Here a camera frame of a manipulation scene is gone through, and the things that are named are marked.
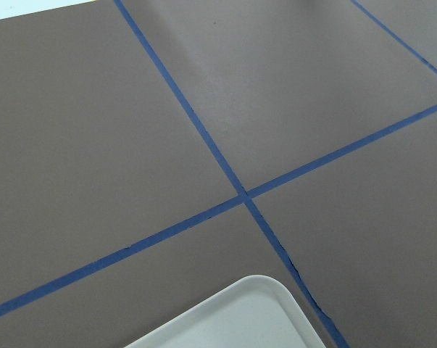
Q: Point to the cream plastic tray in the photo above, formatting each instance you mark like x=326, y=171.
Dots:
x=255, y=311

